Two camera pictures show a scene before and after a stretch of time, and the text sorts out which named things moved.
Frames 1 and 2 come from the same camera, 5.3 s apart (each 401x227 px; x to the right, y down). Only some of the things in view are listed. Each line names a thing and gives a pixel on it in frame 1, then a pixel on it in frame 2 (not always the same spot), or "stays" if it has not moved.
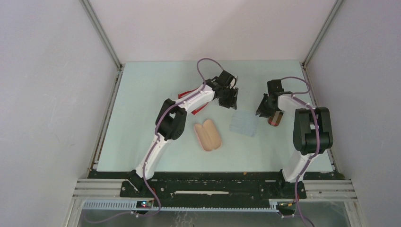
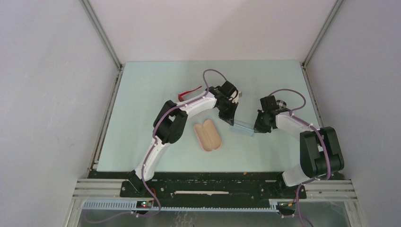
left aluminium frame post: [105, 39] stays
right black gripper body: [265, 108] to [261, 125]
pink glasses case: [208, 135] stays
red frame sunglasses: [179, 95] stays
